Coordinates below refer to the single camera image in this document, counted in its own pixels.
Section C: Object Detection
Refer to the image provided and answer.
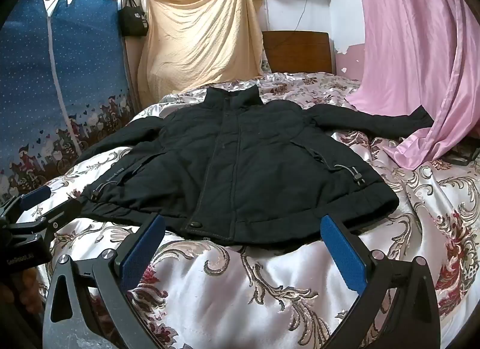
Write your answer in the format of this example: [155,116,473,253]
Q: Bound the blue fabric wardrobe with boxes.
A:
[0,0,137,192]

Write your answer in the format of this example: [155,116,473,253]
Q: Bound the black tote bag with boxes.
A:
[118,0,150,37]

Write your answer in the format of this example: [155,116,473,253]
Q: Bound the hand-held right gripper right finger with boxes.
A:
[320,215,441,349]

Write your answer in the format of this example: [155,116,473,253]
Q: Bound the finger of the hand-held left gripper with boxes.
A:
[0,185,52,218]
[9,199,83,237]

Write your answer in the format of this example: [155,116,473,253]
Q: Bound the wooden headboard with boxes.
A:
[261,31,334,74]

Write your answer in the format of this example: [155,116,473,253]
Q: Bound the thin dark cable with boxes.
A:
[294,0,310,31]

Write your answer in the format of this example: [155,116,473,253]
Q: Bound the black jacket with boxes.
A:
[77,84,436,246]

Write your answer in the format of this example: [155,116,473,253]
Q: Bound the beige hanging cloth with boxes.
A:
[137,0,265,109]

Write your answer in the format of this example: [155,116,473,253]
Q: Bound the floral satin bedspread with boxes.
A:
[15,71,480,349]

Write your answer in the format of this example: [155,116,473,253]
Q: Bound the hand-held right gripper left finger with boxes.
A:
[42,214,166,349]

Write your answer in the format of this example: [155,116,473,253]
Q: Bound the dark object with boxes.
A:
[444,142,480,166]

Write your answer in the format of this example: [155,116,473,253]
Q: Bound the pink curtain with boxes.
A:
[345,0,480,173]

